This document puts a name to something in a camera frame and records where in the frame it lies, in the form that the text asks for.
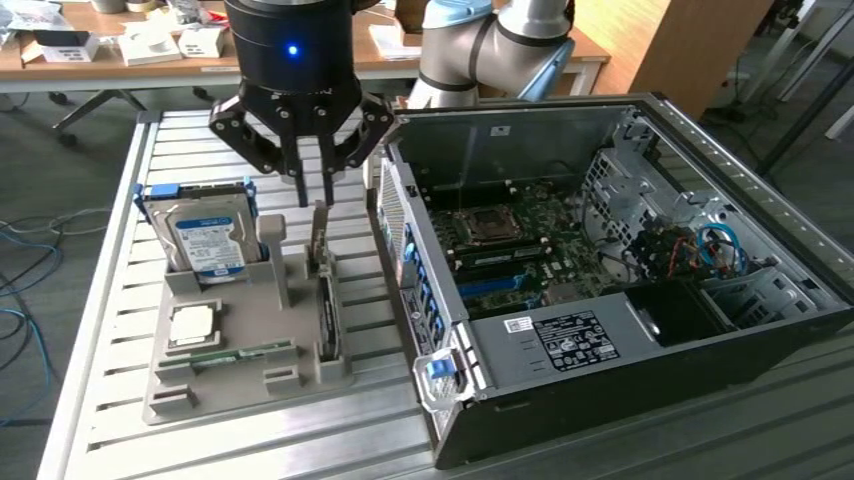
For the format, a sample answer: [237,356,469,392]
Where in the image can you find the metal CPU socket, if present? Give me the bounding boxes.
[452,205,518,246]

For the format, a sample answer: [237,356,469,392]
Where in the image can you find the clear plastic bag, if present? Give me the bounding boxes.
[0,0,71,32]

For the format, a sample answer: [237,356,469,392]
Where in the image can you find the black floor cable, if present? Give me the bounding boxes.
[0,247,61,374]

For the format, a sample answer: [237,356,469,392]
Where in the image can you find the grey floor cable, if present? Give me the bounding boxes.
[0,207,114,237]

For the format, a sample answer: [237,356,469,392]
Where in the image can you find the NVIDIA graphics card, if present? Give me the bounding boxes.
[306,198,345,364]

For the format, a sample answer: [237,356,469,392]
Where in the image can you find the silver CPU chip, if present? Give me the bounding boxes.
[166,305,218,346]

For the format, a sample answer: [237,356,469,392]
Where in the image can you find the blue case release latch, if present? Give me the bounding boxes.
[424,351,462,385]

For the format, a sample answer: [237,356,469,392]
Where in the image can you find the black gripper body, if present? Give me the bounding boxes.
[222,0,365,149]

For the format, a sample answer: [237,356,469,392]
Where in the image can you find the silver metal disk bay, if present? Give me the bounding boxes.
[699,266,825,334]

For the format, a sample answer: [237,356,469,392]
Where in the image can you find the small white printed box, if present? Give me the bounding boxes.
[177,27,225,59]

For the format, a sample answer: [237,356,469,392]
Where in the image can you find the wooden desk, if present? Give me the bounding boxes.
[0,0,249,146]
[350,0,612,109]

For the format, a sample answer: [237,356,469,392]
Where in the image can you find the brown cardboard box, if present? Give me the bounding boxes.
[392,0,428,35]

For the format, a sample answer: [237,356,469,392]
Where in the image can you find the grey power supply unit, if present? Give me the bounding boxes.
[465,294,668,396]

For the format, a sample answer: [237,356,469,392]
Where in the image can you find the blue data wire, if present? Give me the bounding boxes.
[692,222,752,279]

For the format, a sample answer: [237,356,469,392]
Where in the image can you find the black plastic shroud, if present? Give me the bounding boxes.
[623,279,739,349]

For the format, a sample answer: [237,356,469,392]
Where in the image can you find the green RAM stick white label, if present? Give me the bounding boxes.
[162,342,294,369]

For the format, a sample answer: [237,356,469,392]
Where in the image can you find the white paper stack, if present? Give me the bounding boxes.
[368,23,422,62]

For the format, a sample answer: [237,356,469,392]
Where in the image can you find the hard disk in blue carrier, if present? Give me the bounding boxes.
[134,175,260,286]

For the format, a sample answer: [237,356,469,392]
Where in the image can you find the green motherboard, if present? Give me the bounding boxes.
[425,182,628,321]

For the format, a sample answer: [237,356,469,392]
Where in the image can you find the blue floor cable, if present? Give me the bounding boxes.
[0,219,62,427]

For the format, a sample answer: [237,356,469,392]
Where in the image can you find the black open PC case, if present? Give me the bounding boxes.
[362,91,854,471]

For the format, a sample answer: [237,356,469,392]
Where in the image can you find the white box with round insert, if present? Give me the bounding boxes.
[117,23,182,67]

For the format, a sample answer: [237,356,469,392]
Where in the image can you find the grey parts rack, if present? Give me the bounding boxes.
[142,212,358,426]

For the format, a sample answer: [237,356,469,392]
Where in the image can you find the black power wire bundle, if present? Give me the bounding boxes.
[623,227,701,281]

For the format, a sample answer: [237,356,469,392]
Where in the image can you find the white box with black lid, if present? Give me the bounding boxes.
[31,29,101,64]

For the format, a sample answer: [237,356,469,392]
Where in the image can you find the dark RAM stick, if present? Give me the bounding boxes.
[456,244,545,270]

